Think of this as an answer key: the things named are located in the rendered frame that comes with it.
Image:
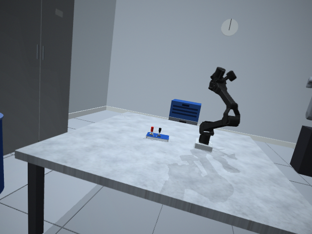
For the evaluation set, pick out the blue circuit board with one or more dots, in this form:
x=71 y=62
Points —
x=151 y=134

